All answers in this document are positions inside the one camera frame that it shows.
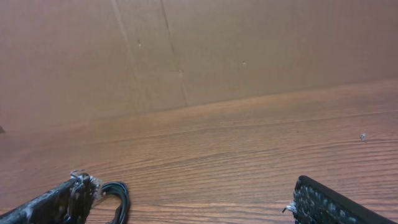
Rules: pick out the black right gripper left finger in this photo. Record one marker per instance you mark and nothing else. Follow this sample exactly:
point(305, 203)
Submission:
point(69, 202)

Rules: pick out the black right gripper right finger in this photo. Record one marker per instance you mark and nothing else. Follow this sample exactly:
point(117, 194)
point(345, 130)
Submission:
point(314, 203)

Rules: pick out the brown cardboard wall panel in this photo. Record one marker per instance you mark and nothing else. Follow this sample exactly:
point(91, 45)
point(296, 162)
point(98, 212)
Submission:
point(75, 61)

